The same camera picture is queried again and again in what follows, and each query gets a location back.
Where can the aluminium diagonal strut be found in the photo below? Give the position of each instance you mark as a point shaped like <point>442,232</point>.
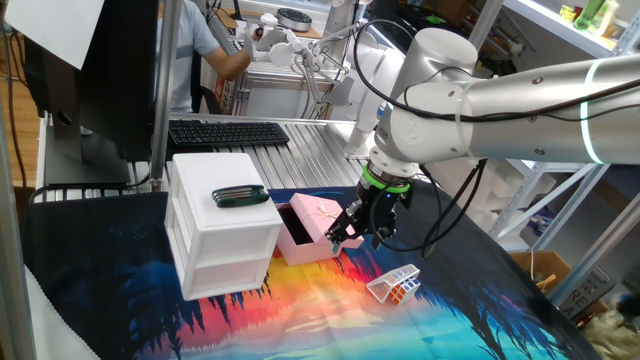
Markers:
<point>595,252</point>

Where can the white metal shelf rack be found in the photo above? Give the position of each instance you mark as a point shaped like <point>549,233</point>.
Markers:
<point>550,25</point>

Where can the white foam block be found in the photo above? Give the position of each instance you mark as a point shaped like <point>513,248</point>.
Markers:
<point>495,190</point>

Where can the black keyboard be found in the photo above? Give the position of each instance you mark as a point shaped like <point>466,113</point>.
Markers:
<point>225,134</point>

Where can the yellow cup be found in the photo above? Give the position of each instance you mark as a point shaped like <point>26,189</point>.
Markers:
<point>567,14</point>

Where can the colourful landscape tablecloth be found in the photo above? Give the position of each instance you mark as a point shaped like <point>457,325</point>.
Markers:
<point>350,310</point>

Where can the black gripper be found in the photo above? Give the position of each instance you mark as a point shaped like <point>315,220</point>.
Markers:
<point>382,207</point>

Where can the white plastic drawer cabinet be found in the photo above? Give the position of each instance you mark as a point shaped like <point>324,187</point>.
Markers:
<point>225,240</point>

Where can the white underlay cloth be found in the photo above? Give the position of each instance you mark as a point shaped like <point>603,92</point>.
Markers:
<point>55,330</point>

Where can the round black speaker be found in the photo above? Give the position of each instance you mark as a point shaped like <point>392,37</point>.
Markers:
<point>295,20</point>

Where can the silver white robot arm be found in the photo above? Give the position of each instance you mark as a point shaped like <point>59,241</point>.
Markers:
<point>525,115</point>

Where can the black monitor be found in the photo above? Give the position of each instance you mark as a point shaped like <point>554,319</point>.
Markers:
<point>115,75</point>

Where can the white teleoperation device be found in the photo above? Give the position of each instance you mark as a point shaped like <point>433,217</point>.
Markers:
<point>282,52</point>

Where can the aluminium frame post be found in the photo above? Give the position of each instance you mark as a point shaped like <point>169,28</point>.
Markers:
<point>165,75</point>
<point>12,250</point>

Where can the grey lettered plate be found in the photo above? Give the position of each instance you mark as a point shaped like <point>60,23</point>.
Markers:
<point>585,295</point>

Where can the person's bare forearm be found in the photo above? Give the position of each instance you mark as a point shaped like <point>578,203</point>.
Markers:
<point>230,62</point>

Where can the black office chair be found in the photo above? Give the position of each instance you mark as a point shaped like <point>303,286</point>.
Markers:
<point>200,95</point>

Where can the green folding hex key set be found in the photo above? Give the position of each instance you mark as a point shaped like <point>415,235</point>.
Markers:
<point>240,196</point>

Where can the person in blue shirt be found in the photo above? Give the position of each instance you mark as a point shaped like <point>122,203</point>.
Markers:
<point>187,55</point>

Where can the white rubik's cube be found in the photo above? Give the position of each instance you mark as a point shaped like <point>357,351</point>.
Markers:
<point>380,287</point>

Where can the cardboard box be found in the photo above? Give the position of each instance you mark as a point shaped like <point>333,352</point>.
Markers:
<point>545,262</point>

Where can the pink gift box base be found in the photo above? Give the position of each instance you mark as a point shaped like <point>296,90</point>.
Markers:
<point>300,252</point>

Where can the green bottle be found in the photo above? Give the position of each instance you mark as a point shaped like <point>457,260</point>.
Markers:
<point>590,12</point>

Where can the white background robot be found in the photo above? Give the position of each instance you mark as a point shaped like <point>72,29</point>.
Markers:
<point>367,90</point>

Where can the beige bag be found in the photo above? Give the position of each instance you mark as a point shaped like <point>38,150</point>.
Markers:
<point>610,335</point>

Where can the white paper sheet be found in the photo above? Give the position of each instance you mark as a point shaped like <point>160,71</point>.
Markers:
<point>55,30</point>

